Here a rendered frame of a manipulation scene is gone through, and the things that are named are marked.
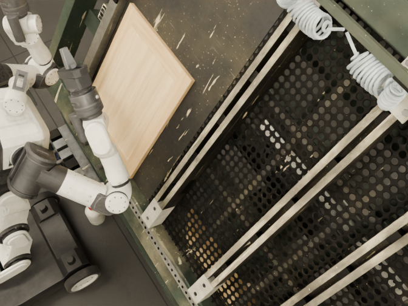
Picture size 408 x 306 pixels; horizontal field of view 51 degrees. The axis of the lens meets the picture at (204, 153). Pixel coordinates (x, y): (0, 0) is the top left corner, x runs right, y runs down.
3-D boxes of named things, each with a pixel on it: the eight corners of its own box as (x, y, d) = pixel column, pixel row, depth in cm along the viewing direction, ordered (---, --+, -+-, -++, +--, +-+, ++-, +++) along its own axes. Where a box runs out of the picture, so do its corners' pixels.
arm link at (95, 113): (99, 104, 130) (113, 136, 135) (102, 93, 140) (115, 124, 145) (63, 115, 130) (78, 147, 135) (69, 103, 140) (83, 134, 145)
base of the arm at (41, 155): (45, 203, 142) (14, 199, 133) (29, 182, 150) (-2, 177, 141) (67, 164, 140) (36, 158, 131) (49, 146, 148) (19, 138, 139)
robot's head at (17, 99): (1, 116, 139) (3, 96, 133) (6, 93, 145) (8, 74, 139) (23, 119, 141) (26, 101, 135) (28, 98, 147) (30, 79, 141)
